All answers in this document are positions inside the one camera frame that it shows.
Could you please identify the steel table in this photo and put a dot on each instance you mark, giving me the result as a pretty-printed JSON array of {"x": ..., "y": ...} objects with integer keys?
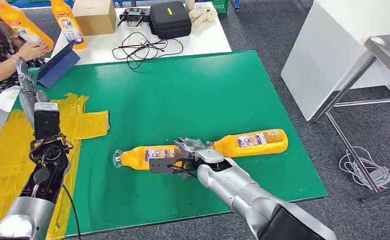
[{"x": 388, "y": 49}]

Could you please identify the green crate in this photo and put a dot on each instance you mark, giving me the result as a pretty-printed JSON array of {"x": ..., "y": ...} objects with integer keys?
[{"x": 220, "y": 5}]

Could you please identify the white table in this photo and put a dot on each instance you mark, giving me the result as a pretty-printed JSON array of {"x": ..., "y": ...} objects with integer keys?
[{"x": 201, "y": 41}]

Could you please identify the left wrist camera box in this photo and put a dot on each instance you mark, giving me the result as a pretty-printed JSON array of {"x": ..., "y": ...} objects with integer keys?
[{"x": 46, "y": 121}]

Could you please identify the green mat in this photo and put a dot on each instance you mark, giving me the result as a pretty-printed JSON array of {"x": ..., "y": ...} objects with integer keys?
[{"x": 181, "y": 99}]

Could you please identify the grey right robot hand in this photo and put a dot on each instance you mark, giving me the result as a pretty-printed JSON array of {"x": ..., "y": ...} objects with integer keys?
[{"x": 191, "y": 145}]

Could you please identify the black carry case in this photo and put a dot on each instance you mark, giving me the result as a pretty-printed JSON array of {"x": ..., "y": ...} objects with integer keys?
[{"x": 170, "y": 20}]

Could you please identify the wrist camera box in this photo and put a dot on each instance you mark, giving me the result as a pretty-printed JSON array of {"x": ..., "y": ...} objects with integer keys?
[
  {"x": 46, "y": 121},
  {"x": 160, "y": 165}
]

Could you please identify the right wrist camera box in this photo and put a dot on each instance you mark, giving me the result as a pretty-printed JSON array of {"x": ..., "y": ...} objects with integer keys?
[{"x": 160, "y": 165}]

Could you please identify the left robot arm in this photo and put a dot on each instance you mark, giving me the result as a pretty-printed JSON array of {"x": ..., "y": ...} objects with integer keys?
[{"x": 46, "y": 172}]

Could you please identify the black controller device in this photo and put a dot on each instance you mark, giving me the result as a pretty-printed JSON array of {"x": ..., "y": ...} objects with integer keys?
[{"x": 133, "y": 15}]

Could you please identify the white cloth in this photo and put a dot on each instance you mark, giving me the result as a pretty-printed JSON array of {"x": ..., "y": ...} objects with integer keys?
[{"x": 8, "y": 99}]

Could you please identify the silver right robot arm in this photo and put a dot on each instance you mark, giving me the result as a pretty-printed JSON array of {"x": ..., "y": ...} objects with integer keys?
[{"x": 241, "y": 192}]

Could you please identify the white cup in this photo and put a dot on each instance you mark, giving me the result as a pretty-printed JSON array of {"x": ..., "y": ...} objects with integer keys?
[{"x": 190, "y": 4}]

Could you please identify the white cabinet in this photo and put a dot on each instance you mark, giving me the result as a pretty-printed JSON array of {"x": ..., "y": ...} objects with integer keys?
[{"x": 324, "y": 46}]

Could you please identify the orange drink bottle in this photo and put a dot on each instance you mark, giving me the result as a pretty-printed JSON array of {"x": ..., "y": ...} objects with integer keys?
[
  {"x": 228, "y": 147},
  {"x": 16, "y": 20},
  {"x": 67, "y": 23},
  {"x": 135, "y": 159}
]

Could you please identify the blue rack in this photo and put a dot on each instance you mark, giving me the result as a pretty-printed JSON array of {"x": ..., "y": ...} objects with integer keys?
[{"x": 29, "y": 3}]

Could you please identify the beige cloth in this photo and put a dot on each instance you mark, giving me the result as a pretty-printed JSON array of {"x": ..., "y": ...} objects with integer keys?
[{"x": 203, "y": 15}]

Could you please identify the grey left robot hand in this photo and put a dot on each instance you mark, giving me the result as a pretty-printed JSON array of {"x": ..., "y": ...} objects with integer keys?
[{"x": 26, "y": 96}]

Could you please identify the blue tablet case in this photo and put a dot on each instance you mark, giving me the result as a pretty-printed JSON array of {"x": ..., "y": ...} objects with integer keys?
[{"x": 59, "y": 66}]

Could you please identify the yellow sheet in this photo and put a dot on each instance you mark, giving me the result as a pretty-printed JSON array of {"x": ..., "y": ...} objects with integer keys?
[{"x": 3, "y": 179}]

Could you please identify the person's hand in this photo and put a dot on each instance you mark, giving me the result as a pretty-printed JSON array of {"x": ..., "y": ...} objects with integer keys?
[{"x": 32, "y": 51}]

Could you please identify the cardboard box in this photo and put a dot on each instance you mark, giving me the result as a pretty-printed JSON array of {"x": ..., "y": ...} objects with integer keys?
[{"x": 95, "y": 18}]

